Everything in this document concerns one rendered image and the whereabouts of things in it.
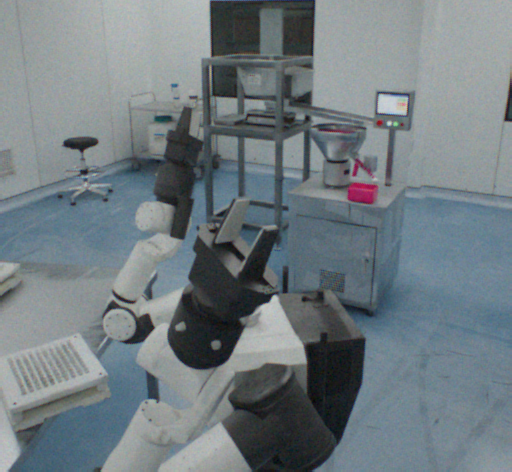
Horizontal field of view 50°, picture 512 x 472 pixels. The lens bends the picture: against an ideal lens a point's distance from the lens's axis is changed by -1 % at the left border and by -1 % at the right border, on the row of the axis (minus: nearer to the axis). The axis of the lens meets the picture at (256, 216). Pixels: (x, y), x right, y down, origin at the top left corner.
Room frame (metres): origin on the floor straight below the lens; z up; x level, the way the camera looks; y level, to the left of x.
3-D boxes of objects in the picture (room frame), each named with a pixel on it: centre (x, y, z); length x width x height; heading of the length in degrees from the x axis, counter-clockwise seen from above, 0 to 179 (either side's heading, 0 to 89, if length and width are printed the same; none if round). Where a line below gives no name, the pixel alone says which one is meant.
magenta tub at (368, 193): (3.20, -0.65, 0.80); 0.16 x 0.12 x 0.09; 62
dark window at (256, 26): (6.61, -0.05, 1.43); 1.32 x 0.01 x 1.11; 62
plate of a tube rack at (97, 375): (1.24, 0.55, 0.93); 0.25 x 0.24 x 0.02; 124
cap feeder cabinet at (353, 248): (3.44, -0.61, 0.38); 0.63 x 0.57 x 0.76; 62
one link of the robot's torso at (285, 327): (0.95, -0.04, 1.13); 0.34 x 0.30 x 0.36; 12
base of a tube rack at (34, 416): (1.24, 0.55, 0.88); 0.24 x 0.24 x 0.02; 34
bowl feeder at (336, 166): (3.51, -0.59, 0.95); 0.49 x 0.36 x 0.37; 62
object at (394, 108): (3.47, -0.86, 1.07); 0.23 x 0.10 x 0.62; 62
